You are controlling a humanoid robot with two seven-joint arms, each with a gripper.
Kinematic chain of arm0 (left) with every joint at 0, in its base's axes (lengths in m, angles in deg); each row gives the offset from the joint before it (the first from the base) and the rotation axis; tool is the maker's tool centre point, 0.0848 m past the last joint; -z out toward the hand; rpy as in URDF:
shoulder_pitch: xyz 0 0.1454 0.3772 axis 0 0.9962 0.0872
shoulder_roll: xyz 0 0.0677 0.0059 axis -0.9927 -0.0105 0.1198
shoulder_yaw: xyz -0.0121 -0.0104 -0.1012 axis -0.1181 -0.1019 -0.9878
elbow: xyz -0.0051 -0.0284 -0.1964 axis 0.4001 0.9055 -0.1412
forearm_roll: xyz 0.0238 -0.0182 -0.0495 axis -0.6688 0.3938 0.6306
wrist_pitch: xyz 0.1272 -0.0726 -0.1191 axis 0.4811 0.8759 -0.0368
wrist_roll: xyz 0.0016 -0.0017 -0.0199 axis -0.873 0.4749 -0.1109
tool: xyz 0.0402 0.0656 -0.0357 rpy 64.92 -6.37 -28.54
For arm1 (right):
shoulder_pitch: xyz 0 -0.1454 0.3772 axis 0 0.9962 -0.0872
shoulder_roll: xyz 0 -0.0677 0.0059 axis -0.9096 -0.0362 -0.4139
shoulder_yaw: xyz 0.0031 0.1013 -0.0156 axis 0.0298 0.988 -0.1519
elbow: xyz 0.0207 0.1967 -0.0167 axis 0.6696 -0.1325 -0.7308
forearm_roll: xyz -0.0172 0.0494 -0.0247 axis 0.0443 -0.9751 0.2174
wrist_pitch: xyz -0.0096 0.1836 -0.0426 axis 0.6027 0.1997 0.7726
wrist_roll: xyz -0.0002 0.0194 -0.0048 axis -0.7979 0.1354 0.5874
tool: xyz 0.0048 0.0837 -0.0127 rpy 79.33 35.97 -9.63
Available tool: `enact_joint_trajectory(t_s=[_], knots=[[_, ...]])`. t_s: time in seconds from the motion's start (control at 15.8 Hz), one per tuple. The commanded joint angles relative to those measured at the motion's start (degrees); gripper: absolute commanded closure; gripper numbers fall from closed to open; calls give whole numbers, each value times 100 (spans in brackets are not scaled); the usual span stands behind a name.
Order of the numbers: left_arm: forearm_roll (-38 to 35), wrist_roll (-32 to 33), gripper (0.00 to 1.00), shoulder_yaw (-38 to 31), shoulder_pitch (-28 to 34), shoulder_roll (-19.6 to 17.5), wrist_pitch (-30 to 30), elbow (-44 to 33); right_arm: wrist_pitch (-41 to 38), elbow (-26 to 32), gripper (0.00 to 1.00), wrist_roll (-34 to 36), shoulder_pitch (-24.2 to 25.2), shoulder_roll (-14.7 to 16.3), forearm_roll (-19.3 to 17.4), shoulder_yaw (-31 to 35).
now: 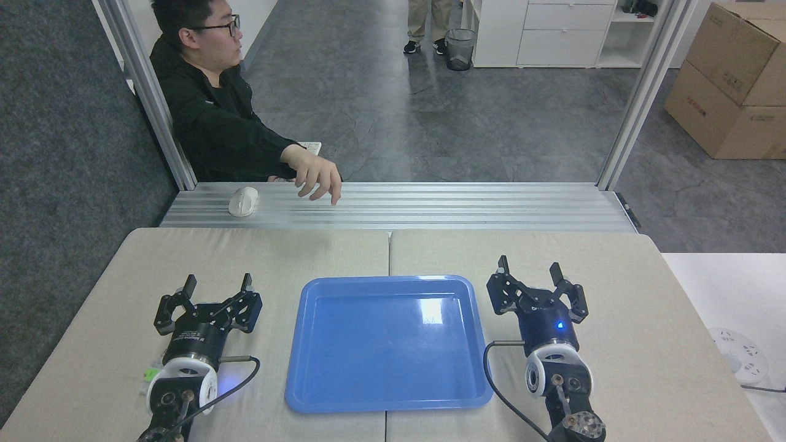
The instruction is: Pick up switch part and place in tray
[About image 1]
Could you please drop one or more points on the silver aluminium post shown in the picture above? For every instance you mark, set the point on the silver aluminium post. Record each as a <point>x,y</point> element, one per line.
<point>642,92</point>
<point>147,92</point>

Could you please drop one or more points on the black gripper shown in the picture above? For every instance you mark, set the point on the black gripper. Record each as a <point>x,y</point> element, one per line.
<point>548,328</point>
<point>198,334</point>

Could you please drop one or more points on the white side table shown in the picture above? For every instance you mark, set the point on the white side table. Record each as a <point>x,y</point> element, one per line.
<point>724,294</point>

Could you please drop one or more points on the black items on shelf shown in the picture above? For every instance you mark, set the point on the black items on shelf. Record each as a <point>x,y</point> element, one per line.
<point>642,7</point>

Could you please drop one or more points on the black mesh waste bin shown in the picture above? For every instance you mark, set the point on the black mesh waste bin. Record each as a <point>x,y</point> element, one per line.
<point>460,52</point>

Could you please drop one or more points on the white green switch part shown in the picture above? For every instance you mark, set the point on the white green switch part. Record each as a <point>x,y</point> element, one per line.
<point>150,373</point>

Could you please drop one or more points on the large cardboard box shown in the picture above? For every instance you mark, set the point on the large cardboard box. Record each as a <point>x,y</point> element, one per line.
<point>718,123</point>

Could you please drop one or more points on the silver aluminium rail platform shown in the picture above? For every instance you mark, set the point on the silver aluminium rail platform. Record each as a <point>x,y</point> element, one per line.
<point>430,209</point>

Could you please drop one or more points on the round white power socket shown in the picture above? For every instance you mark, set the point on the round white power socket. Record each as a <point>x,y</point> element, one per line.
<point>740,355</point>

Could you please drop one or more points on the blue plastic tray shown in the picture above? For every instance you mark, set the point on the blue plastic tray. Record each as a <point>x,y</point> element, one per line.
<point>387,350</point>

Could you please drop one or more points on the white computer mouse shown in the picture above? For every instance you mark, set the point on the white computer mouse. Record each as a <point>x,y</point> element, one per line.
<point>242,201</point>

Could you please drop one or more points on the white keyboard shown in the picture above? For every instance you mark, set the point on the white keyboard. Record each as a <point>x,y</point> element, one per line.
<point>312,147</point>

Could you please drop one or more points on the person's left forearm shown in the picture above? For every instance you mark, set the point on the person's left forearm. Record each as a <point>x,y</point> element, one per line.
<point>267,150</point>

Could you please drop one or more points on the small cardboard box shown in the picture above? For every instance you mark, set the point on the small cardboard box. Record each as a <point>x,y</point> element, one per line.
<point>737,49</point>

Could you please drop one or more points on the person's left hand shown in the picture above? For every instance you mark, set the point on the person's left hand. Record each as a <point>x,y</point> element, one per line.
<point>316,175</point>

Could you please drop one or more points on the standing person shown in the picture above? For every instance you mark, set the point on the standing person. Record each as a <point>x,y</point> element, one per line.
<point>427,18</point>

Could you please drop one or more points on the white drawer cabinet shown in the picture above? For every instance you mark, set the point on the white drawer cabinet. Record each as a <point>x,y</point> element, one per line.
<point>552,37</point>

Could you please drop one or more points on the seated person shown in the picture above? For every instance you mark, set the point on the seated person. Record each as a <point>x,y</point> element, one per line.
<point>209,110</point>

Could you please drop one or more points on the black corner bracket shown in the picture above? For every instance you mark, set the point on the black corner bracket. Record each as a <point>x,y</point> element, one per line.
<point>629,210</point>

